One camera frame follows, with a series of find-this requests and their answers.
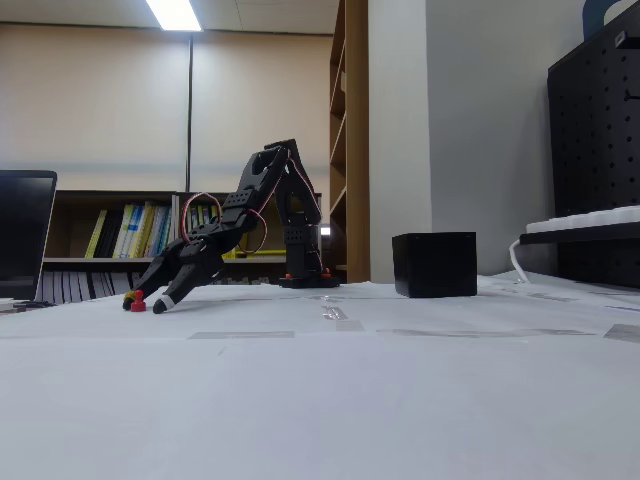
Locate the ceiling light panel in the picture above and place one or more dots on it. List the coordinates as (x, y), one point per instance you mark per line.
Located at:
(172, 12)

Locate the low wooden bookshelf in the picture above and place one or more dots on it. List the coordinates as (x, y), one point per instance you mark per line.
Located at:
(260, 265)
(115, 194)

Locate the red pawn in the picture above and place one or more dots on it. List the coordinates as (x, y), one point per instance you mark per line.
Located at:
(138, 306)

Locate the black pegboard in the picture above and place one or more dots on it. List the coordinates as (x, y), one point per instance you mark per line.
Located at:
(590, 125)

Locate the slanted yellow book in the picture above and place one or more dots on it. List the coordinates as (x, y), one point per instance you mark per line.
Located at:
(96, 234)

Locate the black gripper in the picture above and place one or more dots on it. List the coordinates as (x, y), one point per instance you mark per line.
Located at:
(186, 263)

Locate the blue chair back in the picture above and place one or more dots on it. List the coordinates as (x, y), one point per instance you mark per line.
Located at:
(592, 15)

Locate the tall wooden bookshelf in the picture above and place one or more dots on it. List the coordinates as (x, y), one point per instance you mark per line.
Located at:
(357, 75)

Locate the black box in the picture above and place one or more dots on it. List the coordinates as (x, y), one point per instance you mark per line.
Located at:
(435, 265)

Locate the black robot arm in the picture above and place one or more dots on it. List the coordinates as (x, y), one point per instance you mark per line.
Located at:
(295, 220)

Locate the black vertical pole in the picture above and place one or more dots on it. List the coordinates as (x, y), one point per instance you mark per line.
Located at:
(190, 100)

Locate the white paper table cover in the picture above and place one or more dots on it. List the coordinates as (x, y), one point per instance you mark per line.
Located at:
(300, 400)

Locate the white keyboard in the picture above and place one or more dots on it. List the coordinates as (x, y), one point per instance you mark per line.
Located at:
(590, 218)

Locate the long clear tape strip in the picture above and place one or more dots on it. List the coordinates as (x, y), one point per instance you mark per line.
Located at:
(475, 333)

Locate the black laptop screen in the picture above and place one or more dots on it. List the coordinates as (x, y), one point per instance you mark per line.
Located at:
(20, 235)

